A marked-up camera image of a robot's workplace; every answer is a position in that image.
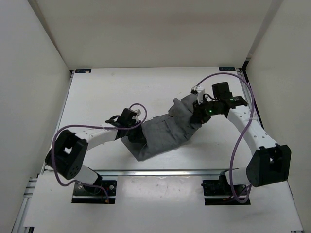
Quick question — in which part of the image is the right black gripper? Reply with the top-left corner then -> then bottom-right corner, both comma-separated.
190,97 -> 222,124

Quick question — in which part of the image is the grey pleated skirt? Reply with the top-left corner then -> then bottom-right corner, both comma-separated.
121,94 -> 202,162

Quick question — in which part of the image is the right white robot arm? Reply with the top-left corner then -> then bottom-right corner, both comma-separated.
190,82 -> 292,194

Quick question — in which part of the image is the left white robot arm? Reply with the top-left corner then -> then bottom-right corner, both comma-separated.
45,107 -> 144,194

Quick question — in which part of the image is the right blue corner label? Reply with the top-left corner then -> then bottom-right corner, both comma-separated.
219,67 -> 236,72

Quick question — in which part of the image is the blue corner label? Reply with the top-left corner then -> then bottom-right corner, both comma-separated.
219,67 -> 236,72
75,69 -> 91,73

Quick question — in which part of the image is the left blue corner label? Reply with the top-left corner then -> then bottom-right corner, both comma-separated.
75,69 -> 91,73

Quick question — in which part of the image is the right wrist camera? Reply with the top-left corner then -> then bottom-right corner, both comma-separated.
191,85 -> 205,104

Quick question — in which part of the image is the aluminium front rail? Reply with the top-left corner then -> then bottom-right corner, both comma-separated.
97,169 -> 223,176

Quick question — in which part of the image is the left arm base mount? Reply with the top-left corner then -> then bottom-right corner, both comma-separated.
71,180 -> 117,204

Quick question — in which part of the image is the aluminium left frame rail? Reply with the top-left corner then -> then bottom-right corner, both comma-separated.
11,70 -> 75,233

